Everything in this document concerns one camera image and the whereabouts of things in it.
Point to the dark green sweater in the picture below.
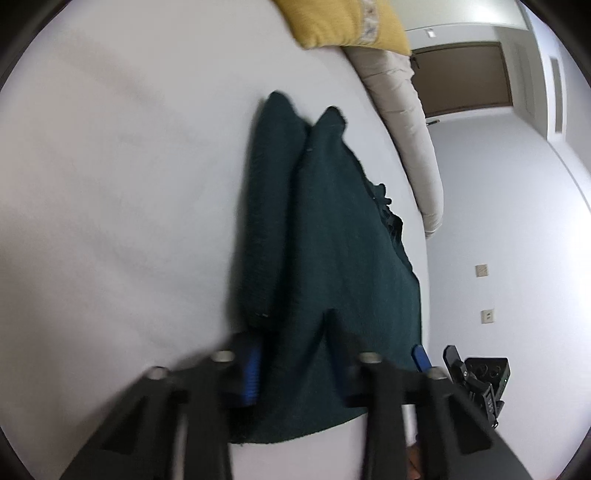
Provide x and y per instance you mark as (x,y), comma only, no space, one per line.
(323,230)

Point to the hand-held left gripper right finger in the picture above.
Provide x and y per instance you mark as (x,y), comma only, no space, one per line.
(344,364)

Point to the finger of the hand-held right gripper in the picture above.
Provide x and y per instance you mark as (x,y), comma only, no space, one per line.
(455,364)
(421,357)

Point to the brown door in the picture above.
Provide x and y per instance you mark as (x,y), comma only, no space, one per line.
(461,78)

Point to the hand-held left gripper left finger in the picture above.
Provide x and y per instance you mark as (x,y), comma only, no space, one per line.
(249,374)

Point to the beige wall switch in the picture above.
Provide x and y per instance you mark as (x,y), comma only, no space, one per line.
(482,270)

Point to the white wardrobe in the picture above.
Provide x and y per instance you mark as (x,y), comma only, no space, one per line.
(531,69)

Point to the beige duvet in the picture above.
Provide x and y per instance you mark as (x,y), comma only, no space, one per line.
(411,129)

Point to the beige wall socket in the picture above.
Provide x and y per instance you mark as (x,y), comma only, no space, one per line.
(487,315)

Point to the yellow cushion with patterned band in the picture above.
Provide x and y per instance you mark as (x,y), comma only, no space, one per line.
(337,21)

